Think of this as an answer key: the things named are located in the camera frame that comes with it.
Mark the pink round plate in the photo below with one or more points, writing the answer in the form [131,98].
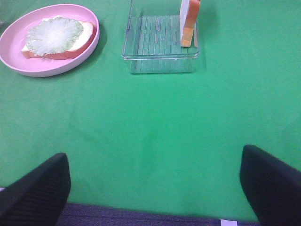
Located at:
[13,39]

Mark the purple mat strip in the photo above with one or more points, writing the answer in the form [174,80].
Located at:
[93,215]

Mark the toy lettuce leaf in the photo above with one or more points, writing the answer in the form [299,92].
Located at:
[53,36]

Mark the green tablecloth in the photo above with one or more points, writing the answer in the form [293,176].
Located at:
[168,143]

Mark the toy bread slice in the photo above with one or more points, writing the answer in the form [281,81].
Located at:
[80,46]
[188,16]

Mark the leaning toy bread slice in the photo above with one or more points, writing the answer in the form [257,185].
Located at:
[188,16]

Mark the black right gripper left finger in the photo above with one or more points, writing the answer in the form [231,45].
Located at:
[39,197]

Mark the clear right plastic tray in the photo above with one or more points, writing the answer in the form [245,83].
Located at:
[152,39]

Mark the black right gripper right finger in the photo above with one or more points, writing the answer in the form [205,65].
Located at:
[272,187]

